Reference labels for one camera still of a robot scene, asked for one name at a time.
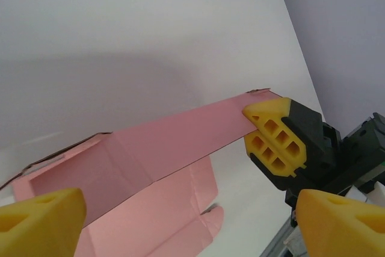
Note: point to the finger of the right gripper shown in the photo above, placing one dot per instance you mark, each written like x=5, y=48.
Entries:
x=303, y=124
x=285, y=180

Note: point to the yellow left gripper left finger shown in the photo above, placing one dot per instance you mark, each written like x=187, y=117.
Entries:
x=39, y=227

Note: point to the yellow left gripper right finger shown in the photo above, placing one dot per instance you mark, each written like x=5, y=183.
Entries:
x=340, y=230

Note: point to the pink paper box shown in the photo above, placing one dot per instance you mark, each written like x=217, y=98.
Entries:
x=144, y=154

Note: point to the aluminium mounting rail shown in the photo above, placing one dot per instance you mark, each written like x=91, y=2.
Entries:
x=282, y=239

